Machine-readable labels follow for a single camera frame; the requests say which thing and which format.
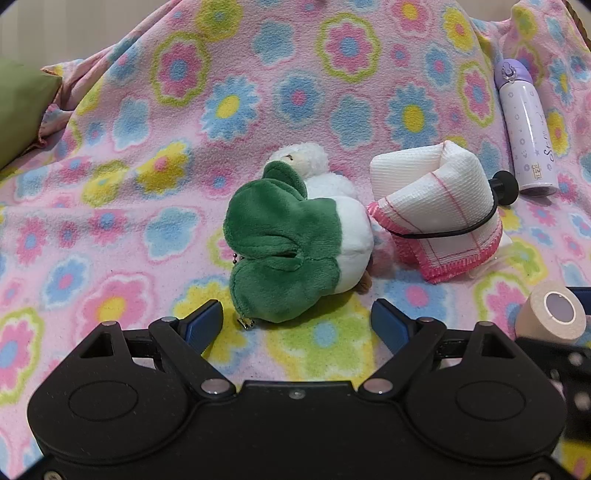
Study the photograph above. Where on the green printed pillow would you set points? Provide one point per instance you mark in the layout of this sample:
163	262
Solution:
23	106

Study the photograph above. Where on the beige tape roll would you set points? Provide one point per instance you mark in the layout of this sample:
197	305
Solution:
531	316

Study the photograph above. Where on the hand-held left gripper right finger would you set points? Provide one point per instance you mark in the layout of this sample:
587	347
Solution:
388	323

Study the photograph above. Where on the pink floral fleece blanket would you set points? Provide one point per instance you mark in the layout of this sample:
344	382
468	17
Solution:
138	161

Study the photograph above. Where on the white bottle with purple lid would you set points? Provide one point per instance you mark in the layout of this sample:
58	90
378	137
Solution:
526	134

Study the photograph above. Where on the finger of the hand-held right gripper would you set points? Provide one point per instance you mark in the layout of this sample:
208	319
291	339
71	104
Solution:
577	392
584	300

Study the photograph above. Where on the rolled white cloth pink edge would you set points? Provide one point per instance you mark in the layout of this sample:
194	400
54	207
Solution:
443	194

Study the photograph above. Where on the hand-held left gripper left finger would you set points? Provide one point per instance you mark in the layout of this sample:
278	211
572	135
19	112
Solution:
203	323

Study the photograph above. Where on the green and white plush toy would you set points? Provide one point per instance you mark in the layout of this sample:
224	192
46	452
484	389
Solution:
286	240

